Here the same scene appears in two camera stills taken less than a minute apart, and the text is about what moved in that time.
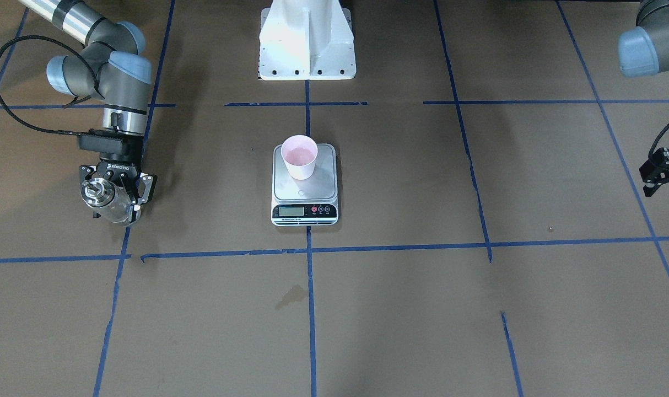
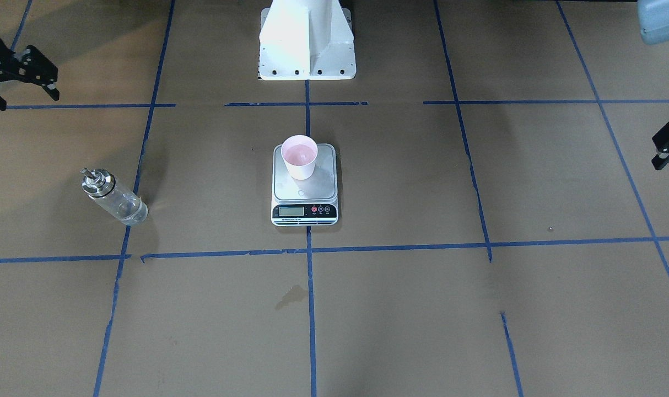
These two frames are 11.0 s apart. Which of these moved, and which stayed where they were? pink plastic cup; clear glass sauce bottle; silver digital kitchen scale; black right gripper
Moved: black right gripper; clear glass sauce bottle
Stayed: pink plastic cup; silver digital kitchen scale
